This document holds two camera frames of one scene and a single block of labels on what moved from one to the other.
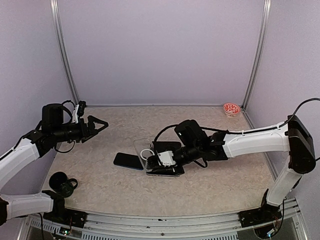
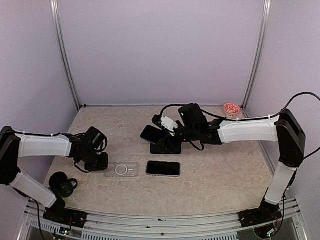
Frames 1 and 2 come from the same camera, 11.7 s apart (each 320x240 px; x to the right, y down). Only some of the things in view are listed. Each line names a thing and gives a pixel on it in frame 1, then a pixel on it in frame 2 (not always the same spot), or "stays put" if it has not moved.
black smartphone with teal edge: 166,145 stays put
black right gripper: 159,166 to 168,141
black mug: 61,185 stays put
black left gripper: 85,135 to 103,165
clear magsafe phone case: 144,147 to 122,169
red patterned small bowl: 231,109 stays put
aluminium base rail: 220,226 stays put
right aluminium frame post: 260,51 stays put
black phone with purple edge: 128,160 to 152,134
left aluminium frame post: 55,11 stays put
